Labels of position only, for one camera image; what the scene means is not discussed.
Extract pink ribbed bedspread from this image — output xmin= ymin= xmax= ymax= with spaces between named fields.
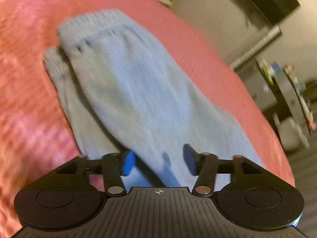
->
xmin=1 ymin=0 xmax=295 ymax=237

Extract grey sweatpants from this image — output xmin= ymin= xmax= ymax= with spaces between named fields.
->
xmin=44 ymin=10 xmax=262 ymax=187

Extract grey nightstand cabinet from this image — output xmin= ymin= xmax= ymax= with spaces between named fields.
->
xmin=250 ymin=60 xmax=303 ymax=124

